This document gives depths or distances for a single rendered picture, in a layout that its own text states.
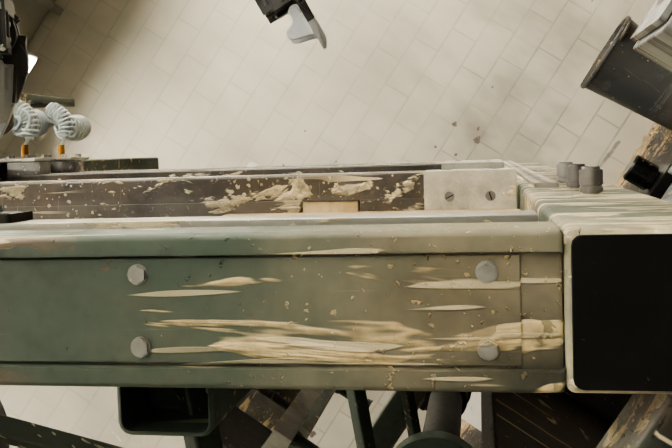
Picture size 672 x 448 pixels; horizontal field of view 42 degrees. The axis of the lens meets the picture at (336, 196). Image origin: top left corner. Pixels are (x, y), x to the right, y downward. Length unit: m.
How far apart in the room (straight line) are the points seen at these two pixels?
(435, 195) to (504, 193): 0.09
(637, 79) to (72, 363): 5.02
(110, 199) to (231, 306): 0.72
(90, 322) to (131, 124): 6.20
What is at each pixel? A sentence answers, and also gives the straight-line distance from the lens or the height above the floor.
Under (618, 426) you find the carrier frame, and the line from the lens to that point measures 0.69.
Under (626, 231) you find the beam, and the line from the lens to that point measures 0.60.
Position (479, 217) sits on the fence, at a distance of 0.84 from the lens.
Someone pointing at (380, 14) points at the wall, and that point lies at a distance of 6.62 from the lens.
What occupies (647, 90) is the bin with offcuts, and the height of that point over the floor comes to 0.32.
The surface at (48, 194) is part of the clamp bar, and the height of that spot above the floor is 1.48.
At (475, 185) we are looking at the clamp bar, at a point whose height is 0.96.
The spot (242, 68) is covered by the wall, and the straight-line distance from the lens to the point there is 6.67.
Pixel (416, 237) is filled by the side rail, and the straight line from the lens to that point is 0.59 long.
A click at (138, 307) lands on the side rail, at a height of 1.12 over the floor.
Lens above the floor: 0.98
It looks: 6 degrees up
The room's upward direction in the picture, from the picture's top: 57 degrees counter-clockwise
